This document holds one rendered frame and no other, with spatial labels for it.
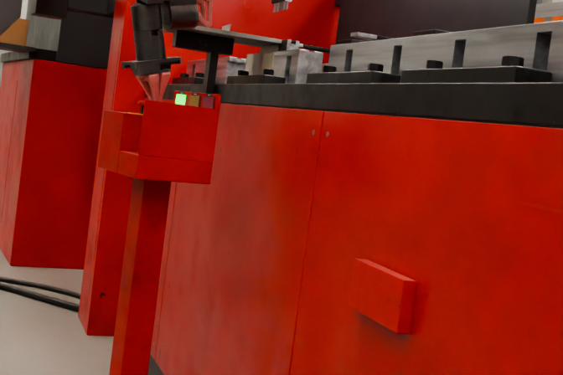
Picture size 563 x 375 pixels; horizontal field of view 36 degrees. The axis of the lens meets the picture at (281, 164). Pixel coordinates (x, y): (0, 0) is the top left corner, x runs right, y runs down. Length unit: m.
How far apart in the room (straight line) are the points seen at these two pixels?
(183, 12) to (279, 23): 1.43
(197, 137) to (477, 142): 0.78
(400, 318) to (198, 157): 0.70
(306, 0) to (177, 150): 1.56
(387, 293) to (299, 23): 2.07
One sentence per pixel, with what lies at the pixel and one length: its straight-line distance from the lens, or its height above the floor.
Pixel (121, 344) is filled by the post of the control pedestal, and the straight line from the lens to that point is 1.79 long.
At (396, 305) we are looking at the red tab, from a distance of 1.12.
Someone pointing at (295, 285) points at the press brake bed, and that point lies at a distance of 1.49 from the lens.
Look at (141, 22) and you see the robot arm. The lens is 1.66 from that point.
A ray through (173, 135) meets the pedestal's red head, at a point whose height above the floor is 0.75.
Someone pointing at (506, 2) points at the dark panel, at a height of 1.16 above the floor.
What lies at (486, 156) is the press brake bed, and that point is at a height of 0.79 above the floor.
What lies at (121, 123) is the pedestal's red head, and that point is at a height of 0.76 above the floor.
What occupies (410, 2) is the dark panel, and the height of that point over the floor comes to 1.21.
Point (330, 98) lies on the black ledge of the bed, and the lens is 1.42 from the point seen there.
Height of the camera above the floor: 0.80
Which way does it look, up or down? 3 degrees down
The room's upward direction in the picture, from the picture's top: 7 degrees clockwise
